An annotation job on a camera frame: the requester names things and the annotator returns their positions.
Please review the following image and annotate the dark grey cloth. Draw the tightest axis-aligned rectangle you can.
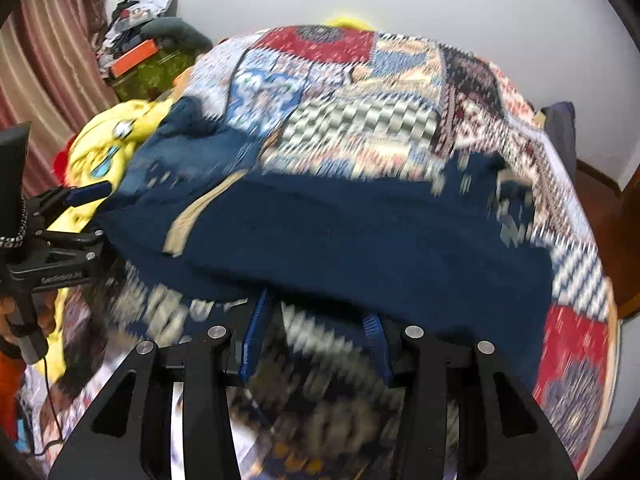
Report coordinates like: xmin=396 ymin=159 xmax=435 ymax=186
xmin=144 ymin=16 xmax=214 ymax=54

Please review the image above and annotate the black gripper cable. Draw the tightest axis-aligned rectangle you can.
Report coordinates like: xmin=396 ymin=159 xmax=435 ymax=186
xmin=31 ymin=357 xmax=65 ymax=457

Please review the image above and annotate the pile of clothes and bags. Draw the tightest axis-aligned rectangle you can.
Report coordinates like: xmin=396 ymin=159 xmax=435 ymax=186
xmin=95 ymin=0 xmax=162 ymax=77

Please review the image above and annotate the green patterned cloth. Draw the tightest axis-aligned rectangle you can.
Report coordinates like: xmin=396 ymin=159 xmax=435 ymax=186
xmin=112 ymin=47 xmax=202 ymax=104

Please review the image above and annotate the person's left hand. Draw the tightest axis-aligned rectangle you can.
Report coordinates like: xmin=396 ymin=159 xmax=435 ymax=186
xmin=0 ymin=294 xmax=58 ymax=356

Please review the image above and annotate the striped brown curtain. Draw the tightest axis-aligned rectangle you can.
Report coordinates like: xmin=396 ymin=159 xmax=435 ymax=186
xmin=0 ymin=0 xmax=120 ymax=197

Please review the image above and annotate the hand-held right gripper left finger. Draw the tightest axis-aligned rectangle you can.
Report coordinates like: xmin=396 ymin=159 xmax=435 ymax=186
xmin=47 ymin=289 xmax=274 ymax=480

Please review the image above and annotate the yellow plush toy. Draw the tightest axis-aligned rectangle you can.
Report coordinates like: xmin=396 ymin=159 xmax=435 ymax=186
xmin=324 ymin=9 xmax=375 ymax=31

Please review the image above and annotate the patchwork printed blanket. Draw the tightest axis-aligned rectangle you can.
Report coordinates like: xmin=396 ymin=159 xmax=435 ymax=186
xmin=30 ymin=24 xmax=620 ymax=480

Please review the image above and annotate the red cloth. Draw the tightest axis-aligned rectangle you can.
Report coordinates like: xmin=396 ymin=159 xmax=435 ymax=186
xmin=49 ymin=146 xmax=77 ymax=182

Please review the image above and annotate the yellow cartoon garment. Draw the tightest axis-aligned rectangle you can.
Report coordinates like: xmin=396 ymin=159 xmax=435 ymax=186
xmin=50 ymin=99 xmax=177 ymax=377

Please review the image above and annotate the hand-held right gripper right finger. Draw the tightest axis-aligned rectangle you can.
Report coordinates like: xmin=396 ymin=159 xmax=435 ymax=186
xmin=361 ymin=312 xmax=579 ymax=480

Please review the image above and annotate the navy patterned hooded jacket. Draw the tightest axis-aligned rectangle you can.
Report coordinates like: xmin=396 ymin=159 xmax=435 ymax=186
xmin=92 ymin=96 xmax=557 ymax=392

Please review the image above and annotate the dark blue pillow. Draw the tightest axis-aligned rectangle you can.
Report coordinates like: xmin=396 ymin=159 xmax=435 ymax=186
xmin=542 ymin=101 xmax=577 ymax=174

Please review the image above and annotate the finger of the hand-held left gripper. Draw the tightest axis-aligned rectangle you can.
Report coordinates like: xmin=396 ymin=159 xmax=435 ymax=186
xmin=31 ymin=181 xmax=113 ymax=229
xmin=39 ymin=228 xmax=108 ymax=262

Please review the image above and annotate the orange box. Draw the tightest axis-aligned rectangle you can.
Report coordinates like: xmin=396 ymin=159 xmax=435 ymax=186
xmin=110 ymin=40 xmax=160 ymax=77

